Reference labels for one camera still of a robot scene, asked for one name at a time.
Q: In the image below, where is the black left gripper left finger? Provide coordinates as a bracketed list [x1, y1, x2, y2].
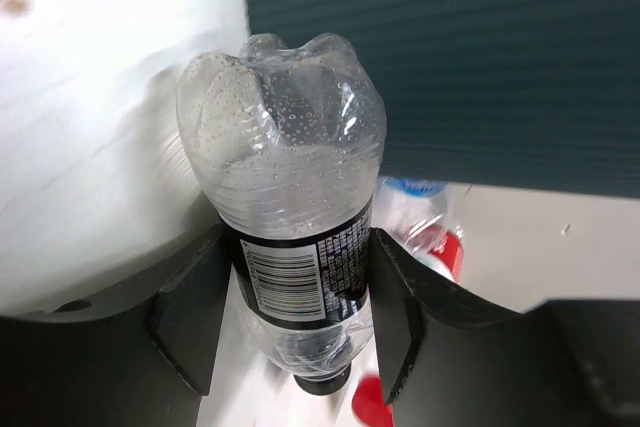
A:
[1, 227, 231, 426]

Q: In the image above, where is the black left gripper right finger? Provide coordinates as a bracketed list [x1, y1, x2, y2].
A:
[370, 229, 639, 426]

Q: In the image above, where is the red label plastic bottle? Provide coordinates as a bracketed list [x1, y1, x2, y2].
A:
[350, 229, 466, 427]

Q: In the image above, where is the black label plastic bottle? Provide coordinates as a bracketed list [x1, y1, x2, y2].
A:
[176, 34, 387, 396]

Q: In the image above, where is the dark teal plastic bin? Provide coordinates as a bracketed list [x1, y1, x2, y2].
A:
[247, 0, 639, 198]

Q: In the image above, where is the clear bottle light blue label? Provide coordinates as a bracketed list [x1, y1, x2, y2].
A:
[371, 176, 463, 254]

